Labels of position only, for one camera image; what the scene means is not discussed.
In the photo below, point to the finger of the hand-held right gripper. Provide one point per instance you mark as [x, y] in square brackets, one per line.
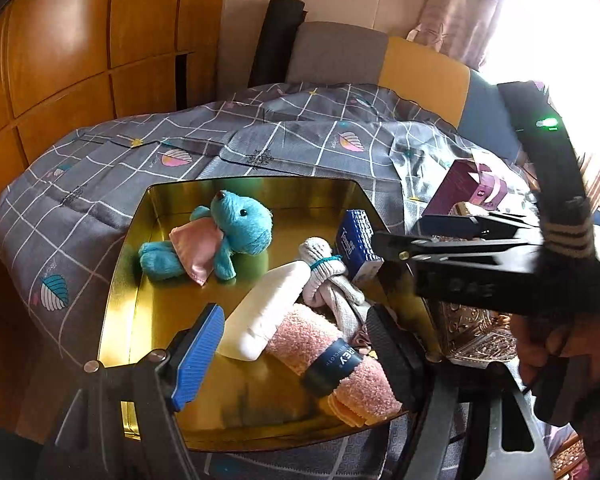
[450, 225]
[395, 247]

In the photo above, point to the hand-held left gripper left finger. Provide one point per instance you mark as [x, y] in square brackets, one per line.
[200, 355]

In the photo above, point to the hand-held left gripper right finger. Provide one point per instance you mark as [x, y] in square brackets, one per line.
[392, 355]

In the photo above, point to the blue tissue packet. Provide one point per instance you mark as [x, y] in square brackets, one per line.
[352, 245]

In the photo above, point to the knotted white socks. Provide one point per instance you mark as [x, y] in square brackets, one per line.
[325, 280]

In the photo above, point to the white soft pack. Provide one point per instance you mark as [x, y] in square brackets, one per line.
[265, 310]

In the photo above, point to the pink towel with blue band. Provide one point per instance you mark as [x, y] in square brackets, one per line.
[300, 340]

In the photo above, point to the gold tin box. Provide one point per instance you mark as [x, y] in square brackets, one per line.
[280, 195]

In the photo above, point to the blue teddy bear plush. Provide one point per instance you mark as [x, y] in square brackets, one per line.
[240, 220]

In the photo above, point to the person's right hand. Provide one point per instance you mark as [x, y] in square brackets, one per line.
[530, 345]

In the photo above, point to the purple carton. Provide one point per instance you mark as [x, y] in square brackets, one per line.
[460, 185]

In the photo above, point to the gold ornate tissue box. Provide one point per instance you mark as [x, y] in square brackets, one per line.
[470, 330]

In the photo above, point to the grey yellow blue headboard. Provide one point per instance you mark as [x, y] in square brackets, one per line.
[420, 70]

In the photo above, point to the grey checked quilt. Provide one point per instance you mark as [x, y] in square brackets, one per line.
[105, 185]

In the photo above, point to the pink patterned curtain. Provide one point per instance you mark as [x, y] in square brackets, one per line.
[455, 10]

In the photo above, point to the black rolled mat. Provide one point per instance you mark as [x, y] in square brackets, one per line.
[275, 45]

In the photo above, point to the wooden wardrobe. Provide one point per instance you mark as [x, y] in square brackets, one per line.
[80, 35]

